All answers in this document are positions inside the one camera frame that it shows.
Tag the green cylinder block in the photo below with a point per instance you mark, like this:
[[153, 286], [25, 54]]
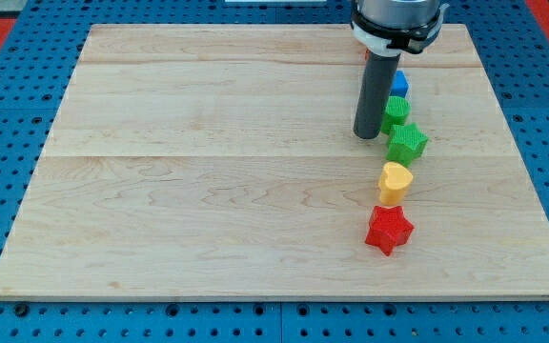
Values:
[[396, 112]]

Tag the light wooden board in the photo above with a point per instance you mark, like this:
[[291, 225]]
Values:
[[218, 163]]

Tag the green star block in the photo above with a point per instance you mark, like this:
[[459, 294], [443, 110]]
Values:
[[405, 143]]

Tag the yellow heart block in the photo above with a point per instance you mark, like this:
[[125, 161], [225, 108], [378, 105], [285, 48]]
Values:
[[394, 183]]

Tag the red star block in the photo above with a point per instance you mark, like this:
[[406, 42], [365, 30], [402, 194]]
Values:
[[388, 228]]

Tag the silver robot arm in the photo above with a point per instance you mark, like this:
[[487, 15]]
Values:
[[390, 27]]

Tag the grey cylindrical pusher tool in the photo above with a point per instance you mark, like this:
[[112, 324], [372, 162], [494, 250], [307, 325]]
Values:
[[376, 84]]

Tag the blue block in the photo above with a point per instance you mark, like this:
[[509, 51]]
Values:
[[400, 85]]

